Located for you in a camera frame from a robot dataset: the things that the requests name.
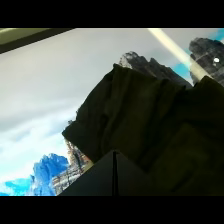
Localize dark green pants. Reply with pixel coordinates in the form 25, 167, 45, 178
61, 63, 224, 197

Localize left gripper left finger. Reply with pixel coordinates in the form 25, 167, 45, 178
59, 150, 116, 197

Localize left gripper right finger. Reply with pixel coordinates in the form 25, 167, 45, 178
115, 150, 168, 197

